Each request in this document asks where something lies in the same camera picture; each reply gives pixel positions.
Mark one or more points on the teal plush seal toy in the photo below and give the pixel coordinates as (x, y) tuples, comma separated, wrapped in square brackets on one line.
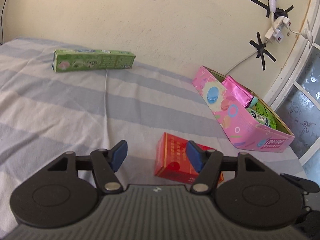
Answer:
[(253, 102)]

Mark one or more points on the pink macaron tin box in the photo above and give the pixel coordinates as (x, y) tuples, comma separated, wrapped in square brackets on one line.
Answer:
[(244, 130)]

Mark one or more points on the white window frame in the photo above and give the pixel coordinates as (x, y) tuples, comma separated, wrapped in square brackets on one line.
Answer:
[(295, 93)]

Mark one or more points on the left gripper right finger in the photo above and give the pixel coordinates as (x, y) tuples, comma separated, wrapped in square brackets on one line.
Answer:
[(207, 165)]

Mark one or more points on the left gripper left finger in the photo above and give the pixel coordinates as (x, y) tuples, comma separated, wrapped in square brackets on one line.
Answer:
[(105, 164)]

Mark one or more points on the striped bed sheet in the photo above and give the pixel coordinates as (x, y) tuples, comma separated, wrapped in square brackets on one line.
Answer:
[(44, 114)]

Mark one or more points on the red cigarette box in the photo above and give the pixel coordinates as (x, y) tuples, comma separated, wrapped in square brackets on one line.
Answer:
[(171, 160)]

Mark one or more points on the pink foil packet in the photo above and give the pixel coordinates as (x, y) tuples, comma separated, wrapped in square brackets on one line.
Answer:
[(238, 91)]

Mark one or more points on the white power strip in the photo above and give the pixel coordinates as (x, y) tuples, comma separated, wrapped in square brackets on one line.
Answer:
[(275, 33)]

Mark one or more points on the green toothpaste box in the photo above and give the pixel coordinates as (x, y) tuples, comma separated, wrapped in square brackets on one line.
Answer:
[(72, 60)]

